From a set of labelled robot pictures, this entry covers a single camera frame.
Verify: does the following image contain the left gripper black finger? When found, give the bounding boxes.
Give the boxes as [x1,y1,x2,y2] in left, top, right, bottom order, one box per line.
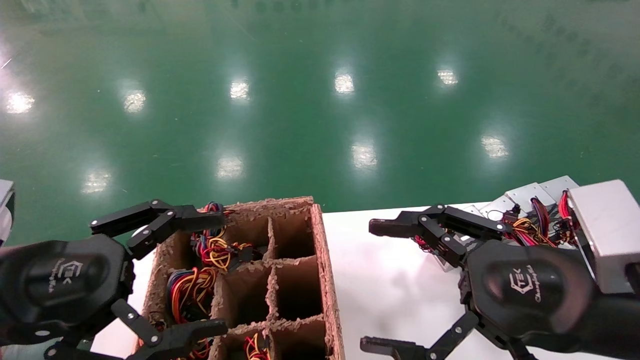
[90,199,227,261]

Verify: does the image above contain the silver power supply coloured wires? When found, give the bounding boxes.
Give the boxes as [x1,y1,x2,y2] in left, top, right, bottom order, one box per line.
[504,182,557,236]
[470,195,543,247]
[147,312,213,360]
[539,175,581,245]
[166,266,219,325]
[191,202,257,273]
[414,232,473,273]
[243,334,272,360]

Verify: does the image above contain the brown cardboard divider box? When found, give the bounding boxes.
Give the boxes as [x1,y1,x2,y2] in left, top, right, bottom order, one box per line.
[135,196,347,360]

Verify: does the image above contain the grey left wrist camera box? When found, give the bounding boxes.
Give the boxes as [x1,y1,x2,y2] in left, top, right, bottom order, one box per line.
[0,179,16,246]

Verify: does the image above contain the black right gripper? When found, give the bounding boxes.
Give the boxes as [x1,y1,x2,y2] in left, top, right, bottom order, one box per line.
[360,238,640,360]

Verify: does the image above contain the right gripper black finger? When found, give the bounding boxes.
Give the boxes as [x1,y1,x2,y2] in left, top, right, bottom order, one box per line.
[368,202,508,268]

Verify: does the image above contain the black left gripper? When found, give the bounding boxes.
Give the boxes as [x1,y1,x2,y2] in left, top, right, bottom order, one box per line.
[0,234,229,360]

